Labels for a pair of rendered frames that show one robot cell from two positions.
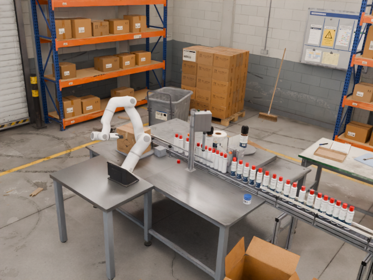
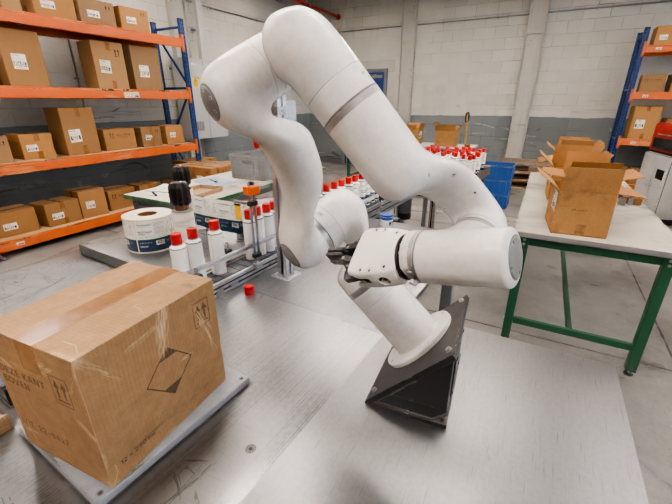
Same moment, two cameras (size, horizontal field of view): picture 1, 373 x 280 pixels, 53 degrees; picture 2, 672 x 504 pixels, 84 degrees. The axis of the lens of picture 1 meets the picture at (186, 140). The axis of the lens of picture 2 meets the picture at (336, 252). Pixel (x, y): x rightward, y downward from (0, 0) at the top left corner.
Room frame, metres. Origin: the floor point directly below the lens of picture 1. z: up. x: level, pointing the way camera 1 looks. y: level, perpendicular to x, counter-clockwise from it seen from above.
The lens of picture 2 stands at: (3.57, 1.29, 1.47)
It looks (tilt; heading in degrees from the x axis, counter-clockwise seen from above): 22 degrees down; 259
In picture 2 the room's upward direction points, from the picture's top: straight up
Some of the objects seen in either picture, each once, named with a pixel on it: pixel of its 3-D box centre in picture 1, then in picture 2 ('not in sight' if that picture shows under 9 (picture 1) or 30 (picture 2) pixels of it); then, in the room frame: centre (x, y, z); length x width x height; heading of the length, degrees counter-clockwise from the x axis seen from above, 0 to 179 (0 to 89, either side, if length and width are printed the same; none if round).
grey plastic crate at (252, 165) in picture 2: not in sight; (265, 163); (3.53, -2.47, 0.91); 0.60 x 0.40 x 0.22; 54
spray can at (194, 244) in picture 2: (180, 144); (195, 256); (3.81, 0.06, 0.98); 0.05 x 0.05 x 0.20
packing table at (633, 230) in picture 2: not in sight; (569, 245); (1.17, -1.09, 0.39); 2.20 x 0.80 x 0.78; 51
